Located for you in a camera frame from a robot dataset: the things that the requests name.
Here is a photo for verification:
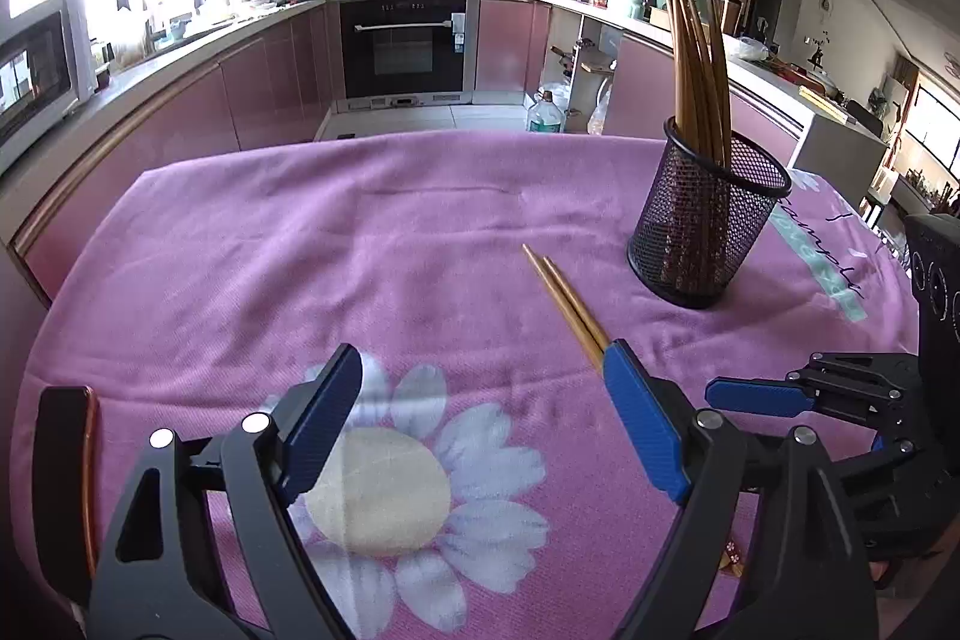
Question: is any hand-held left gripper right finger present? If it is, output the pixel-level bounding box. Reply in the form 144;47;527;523
600;340;878;640

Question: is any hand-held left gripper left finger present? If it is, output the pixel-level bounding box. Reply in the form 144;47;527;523
88;344;365;640

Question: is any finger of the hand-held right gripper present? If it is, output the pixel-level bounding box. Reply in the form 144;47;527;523
705;352;922;425
825;439;940;537

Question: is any brown wooden chopstick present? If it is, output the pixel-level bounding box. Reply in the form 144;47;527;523
523;244;743;573
541;256;745;573

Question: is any black mesh utensil holder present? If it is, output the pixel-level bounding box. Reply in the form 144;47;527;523
626;115;792;310

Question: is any bundle of wooden chopsticks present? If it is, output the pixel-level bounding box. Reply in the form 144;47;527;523
658;0;733;298

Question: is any pink flower print tablecloth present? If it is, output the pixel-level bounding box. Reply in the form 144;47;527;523
15;130;927;640

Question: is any white low cabinet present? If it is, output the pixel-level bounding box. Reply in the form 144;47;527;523
787;107;891;193

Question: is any clear plastic water jug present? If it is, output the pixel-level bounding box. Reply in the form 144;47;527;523
525;89;566;133

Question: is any pink kitchen peninsula cabinet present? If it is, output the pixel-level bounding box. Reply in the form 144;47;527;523
604;31;803;169

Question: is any pink kitchen cabinet run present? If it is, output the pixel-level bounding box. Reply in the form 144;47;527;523
7;0;346;304
476;0;554;105

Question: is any black built-in oven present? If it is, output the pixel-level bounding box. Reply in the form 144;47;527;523
339;0;481;105

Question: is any silver microwave oven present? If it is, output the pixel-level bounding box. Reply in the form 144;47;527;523
0;0;98;172

